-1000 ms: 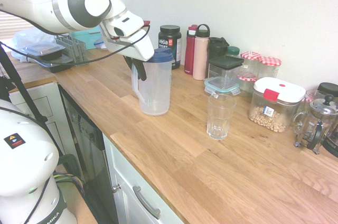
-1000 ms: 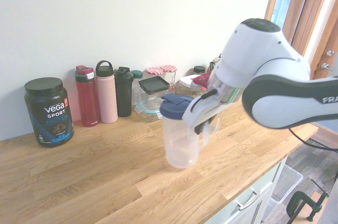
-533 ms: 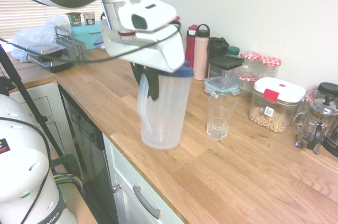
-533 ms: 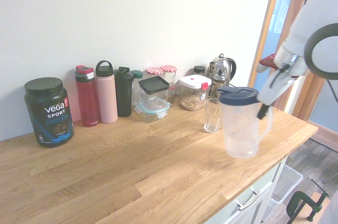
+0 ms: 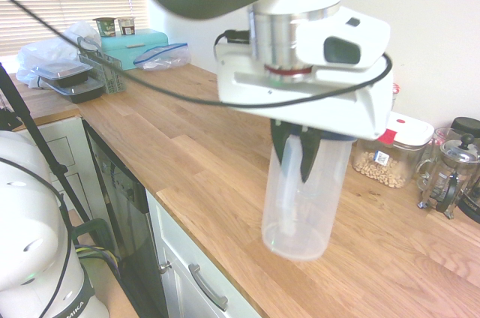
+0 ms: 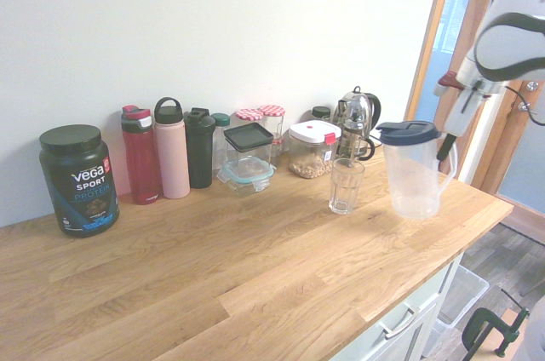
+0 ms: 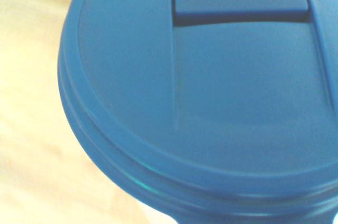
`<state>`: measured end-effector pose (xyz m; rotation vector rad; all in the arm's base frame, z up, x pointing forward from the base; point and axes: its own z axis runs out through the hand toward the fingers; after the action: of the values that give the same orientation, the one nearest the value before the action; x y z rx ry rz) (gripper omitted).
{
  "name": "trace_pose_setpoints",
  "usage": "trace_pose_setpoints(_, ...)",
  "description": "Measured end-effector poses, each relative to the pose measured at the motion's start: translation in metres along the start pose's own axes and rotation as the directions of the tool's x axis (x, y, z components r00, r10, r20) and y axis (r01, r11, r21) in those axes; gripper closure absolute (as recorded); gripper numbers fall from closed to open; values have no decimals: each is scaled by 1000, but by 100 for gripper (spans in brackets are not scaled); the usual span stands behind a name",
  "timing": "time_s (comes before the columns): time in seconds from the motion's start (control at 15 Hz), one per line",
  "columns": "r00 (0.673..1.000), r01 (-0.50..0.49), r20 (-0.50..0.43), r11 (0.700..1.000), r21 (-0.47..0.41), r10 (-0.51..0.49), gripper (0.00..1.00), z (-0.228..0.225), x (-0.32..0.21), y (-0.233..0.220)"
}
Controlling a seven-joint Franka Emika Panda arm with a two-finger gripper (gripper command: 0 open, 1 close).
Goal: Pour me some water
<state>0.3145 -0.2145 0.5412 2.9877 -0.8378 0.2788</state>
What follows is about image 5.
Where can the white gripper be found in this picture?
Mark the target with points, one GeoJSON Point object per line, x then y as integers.
{"type": "Point", "coordinates": [262, 89]}

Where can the tall clear plastic cup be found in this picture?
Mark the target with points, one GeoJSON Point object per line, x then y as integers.
{"type": "Point", "coordinates": [318, 201]}

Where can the cereal container with white lid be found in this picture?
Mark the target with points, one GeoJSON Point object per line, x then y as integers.
{"type": "Point", "coordinates": [408, 128]}

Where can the white kitchen cabinet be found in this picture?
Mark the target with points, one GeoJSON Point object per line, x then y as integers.
{"type": "Point", "coordinates": [176, 231]}

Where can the glass mug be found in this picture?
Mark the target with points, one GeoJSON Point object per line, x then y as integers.
{"type": "Point", "coordinates": [441, 138]}

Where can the clear zip bag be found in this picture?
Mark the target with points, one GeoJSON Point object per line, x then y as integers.
{"type": "Point", "coordinates": [165, 57]}

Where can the glass French press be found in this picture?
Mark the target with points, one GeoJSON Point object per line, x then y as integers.
{"type": "Point", "coordinates": [459, 168]}

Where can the silver cabinet knob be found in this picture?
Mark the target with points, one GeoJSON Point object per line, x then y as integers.
{"type": "Point", "coordinates": [165, 266]}

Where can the jar with black lid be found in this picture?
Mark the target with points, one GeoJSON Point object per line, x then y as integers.
{"type": "Point", "coordinates": [467, 125]}

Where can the black dishwasher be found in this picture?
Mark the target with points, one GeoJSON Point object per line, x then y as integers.
{"type": "Point", "coordinates": [123, 201]}

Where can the black round appliance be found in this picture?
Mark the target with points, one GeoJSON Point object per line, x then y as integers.
{"type": "Point", "coordinates": [470, 205]}

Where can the teal bread box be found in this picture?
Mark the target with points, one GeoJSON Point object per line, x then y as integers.
{"type": "Point", "coordinates": [123, 51]}

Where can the grey cutlery basket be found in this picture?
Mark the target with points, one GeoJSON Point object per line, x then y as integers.
{"type": "Point", "coordinates": [108, 78]}

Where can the dark green clamp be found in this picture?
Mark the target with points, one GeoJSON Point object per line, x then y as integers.
{"type": "Point", "coordinates": [99, 226]}

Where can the brown yogurt cup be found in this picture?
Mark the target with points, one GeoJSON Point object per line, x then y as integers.
{"type": "Point", "coordinates": [126, 26]}

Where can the black takeaway container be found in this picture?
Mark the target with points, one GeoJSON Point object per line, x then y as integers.
{"type": "Point", "coordinates": [78, 93]}
{"type": "Point", "coordinates": [62, 72]}

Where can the green yogurt cup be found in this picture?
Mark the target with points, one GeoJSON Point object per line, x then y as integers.
{"type": "Point", "coordinates": [105, 27]}

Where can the white plastic bag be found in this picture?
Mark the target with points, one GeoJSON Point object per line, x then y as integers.
{"type": "Point", "coordinates": [48, 51]}

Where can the window blinds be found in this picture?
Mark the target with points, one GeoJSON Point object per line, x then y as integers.
{"type": "Point", "coordinates": [22, 10]}

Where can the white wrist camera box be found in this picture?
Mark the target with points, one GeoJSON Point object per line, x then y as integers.
{"type": "Point", "coordinates": [311, 44]}

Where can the black camera tripod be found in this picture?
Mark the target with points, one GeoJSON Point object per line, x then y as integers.
{"type": "Point", "coordinates": [22, 108]}

